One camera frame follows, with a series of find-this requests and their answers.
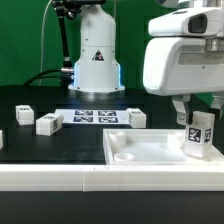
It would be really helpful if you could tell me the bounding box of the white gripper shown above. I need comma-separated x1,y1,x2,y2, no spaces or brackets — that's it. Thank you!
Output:
143,37,224,125

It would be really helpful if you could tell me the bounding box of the white tag sheet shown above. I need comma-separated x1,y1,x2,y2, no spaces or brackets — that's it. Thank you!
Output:
55,109,129,125

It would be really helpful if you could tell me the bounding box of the white cable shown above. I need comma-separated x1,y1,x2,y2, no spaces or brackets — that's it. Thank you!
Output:
39,0,54,87

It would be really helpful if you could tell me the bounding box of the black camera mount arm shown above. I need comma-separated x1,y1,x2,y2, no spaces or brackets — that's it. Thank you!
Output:
52,0,106,68

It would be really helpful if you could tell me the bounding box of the black cable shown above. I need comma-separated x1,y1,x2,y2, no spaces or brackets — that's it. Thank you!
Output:
23,68,75,88

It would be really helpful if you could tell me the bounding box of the white front fence wall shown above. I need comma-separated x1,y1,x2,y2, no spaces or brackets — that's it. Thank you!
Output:
0,164,224,192

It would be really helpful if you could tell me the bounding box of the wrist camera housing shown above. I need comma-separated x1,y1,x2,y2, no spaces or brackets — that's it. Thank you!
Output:
148,7,224,37

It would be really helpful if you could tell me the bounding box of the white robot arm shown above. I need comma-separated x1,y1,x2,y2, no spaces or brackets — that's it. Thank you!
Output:
75,0,224,123

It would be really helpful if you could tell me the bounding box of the white square table top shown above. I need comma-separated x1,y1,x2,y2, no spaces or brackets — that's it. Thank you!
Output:
103,129,224,165

